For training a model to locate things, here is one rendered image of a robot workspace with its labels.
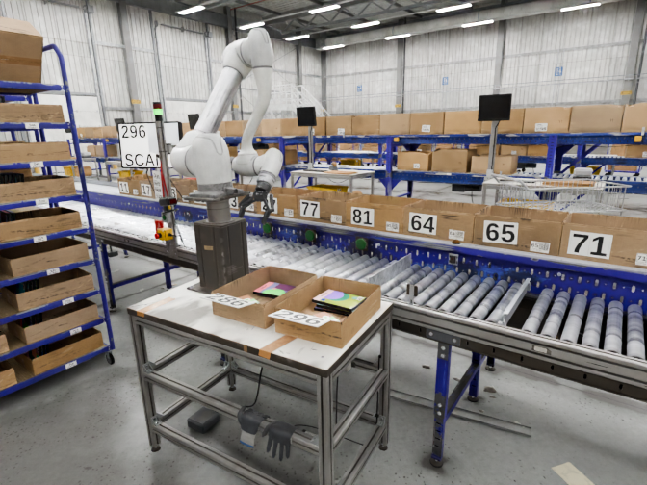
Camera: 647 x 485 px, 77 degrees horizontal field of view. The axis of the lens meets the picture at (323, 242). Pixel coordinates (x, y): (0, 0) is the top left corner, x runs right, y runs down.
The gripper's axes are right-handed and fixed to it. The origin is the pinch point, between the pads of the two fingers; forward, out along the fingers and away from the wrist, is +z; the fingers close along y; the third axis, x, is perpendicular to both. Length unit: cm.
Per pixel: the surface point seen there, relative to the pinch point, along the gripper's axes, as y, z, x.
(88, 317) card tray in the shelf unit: -116, 62, 39
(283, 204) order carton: -25, -45, 68
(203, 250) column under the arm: -12.8, 22.5, -9.6
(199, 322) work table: 7, 56, -20
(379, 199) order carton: 40, -59, 74
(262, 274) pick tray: 11.7, 24.5, 6.6
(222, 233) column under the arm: -1.0, 15.2, -16.3
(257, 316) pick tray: 31, 48, -20
